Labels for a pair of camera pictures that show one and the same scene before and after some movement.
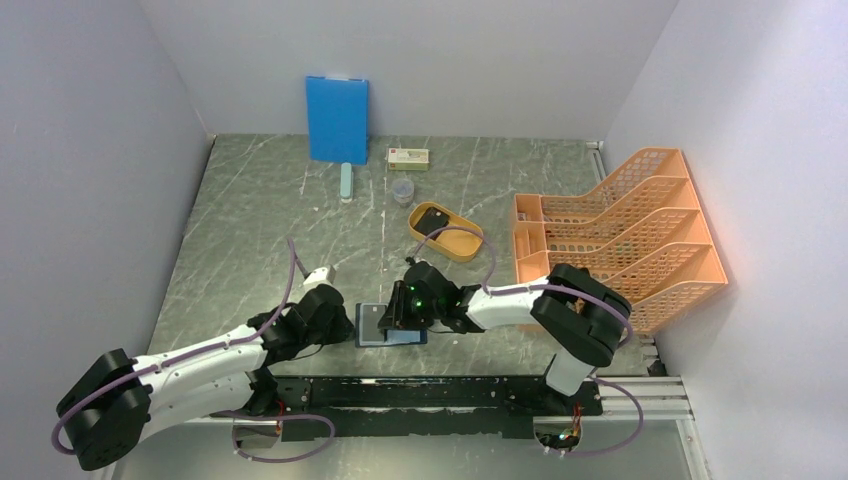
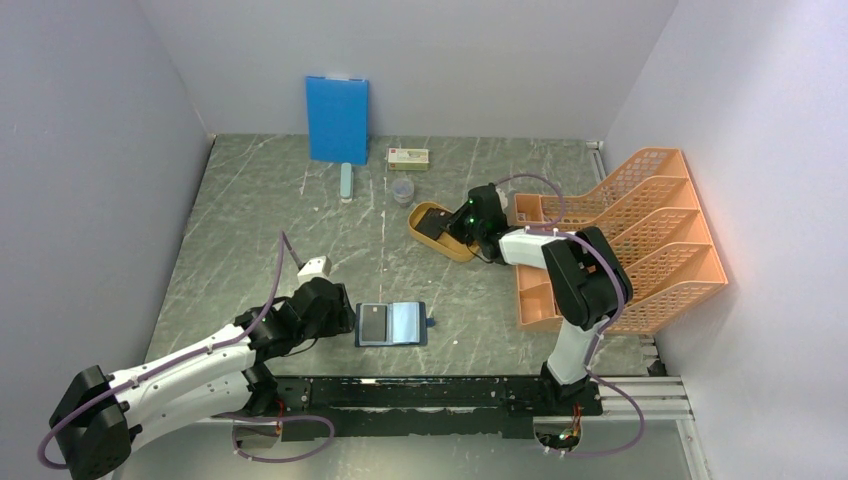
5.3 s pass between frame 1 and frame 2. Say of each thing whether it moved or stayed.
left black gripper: stayed
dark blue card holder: stayed
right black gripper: moved
